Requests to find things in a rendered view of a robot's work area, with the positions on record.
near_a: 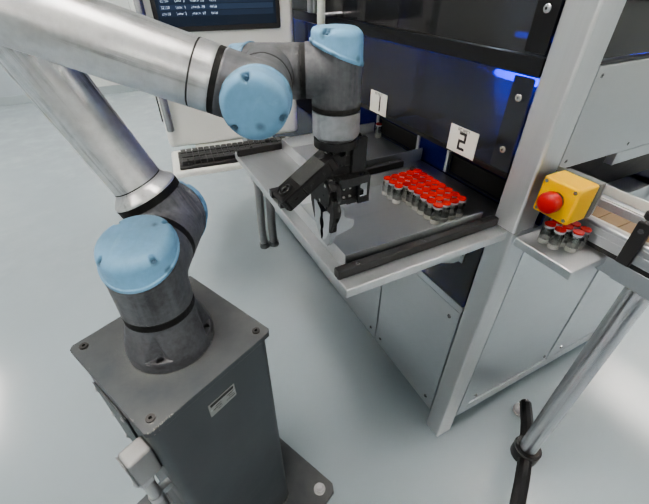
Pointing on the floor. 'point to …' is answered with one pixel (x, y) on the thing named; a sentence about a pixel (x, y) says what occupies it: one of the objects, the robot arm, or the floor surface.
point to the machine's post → (527, 184)
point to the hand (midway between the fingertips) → (324, 240)
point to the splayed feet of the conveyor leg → (522, 454)
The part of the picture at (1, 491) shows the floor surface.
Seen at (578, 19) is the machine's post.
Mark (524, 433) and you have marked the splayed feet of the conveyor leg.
